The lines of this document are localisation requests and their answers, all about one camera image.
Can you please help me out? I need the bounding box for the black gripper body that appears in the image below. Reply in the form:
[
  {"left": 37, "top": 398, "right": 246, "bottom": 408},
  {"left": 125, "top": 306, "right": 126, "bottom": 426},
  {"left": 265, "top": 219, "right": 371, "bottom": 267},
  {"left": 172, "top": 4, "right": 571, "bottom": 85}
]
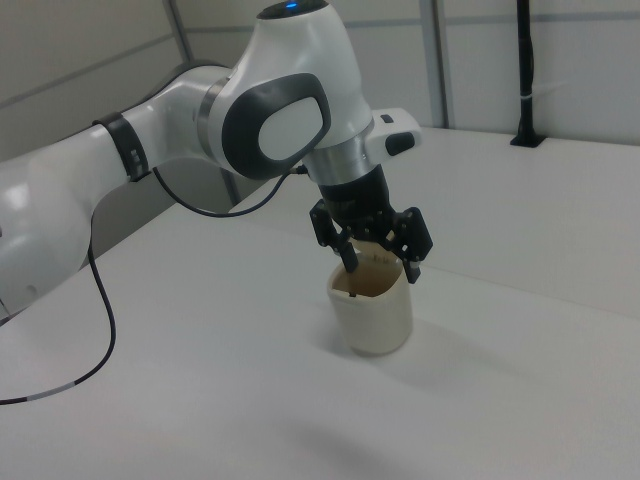
[{"left": 318, "top": 166, "right": 402, "bottom": 247}]

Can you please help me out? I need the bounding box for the white trash bin lid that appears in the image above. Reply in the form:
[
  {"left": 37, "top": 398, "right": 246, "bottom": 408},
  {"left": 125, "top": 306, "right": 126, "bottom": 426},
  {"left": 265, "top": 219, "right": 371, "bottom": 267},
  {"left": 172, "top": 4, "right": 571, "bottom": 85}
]
[{"left": 348, "top": 238, "right": 404, "bottom": 267}]

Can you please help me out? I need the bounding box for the small white trash bin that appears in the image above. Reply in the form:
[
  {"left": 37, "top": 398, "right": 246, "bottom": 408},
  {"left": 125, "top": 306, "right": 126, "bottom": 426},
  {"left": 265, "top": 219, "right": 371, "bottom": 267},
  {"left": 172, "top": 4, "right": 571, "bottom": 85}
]
[{"left": 326, "top": 261, "right": 414, "bottom": 358}]

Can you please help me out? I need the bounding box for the black cable strap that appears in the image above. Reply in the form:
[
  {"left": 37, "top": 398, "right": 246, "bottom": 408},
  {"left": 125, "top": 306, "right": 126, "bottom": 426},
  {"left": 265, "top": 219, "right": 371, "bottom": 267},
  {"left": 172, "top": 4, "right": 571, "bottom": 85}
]
[{"left": 91, "top": 112, "right": 152, "bottom": 183}]

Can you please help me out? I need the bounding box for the grey partition post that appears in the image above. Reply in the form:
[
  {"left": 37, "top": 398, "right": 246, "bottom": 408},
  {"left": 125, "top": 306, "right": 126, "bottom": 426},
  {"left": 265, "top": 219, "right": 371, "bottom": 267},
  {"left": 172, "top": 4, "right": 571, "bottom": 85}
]
[
  {"left": 162, "top": 0, "right": 197, "bottom": 64},
  {"left": 419, "top": 0, "right": 459, "bottom": 129}
]

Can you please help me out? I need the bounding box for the black pole with base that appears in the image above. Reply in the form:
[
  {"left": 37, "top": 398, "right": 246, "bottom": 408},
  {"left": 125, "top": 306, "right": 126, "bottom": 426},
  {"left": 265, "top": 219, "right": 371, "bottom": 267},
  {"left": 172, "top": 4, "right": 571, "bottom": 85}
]
[{"left": 509, "top": 0, "right": 547, "bottom": 149}]

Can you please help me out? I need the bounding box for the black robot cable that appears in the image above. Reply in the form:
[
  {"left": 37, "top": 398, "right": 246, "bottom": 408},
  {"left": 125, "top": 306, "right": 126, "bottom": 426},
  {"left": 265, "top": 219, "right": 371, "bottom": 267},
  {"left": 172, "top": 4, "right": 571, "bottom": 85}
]
[{"left": 0, "top": 164, "right": 308, "bottom": 407}]

